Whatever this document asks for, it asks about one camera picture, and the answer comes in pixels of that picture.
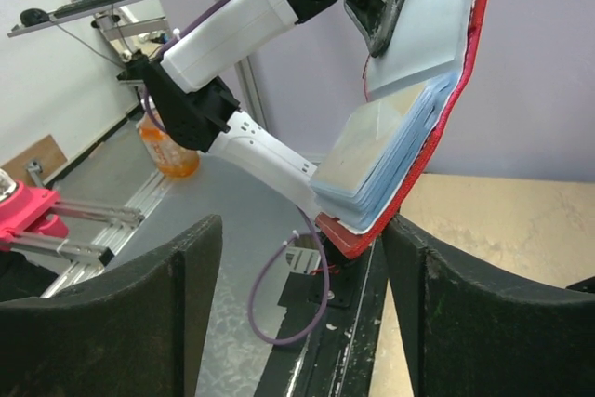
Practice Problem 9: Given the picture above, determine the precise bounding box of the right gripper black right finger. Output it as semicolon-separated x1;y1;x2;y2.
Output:
383;218;594;396

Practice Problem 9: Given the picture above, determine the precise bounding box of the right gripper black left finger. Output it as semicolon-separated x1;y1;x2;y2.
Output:
1;215;222;396

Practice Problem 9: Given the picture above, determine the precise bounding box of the clear plastic card sleeve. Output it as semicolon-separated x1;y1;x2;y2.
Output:
366;0;472;100

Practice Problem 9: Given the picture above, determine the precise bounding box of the red leather card holder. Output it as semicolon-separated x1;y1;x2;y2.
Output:
316;0;488;259

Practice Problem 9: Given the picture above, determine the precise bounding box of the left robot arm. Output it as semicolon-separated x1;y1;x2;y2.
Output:
139;0;404;218

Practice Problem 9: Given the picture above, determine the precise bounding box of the pink plastic fixture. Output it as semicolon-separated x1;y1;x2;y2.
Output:
1;180;69;252

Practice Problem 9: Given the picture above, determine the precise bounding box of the orange plastic bottle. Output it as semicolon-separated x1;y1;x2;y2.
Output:
138;112;200;179

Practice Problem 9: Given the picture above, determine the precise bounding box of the grey desk shelf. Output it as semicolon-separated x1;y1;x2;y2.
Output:
7;0;144;38

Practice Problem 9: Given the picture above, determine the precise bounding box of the black computer mouse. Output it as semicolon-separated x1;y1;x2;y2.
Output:
20;8;49;27

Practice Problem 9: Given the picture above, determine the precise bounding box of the aluminium frame rail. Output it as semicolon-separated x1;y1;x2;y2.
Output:
42;171;173;298

